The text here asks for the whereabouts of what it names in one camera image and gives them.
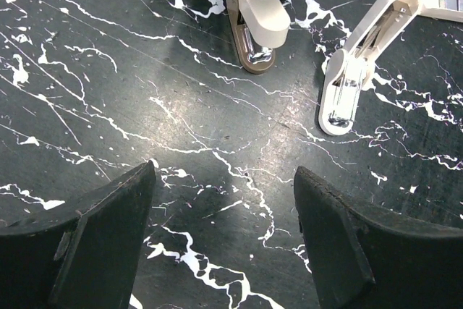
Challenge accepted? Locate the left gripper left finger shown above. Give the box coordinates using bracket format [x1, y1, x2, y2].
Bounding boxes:
[1, 161, 156, 308]

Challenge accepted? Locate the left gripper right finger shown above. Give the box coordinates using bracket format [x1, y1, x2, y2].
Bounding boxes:
[294, 166, 462, 308]

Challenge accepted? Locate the beige grey stapler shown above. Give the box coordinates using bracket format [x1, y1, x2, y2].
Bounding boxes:
[226, 0, 290, 75]

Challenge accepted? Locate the silver staple strip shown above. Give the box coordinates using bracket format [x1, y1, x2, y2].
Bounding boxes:
[438, 0, 462, 12]

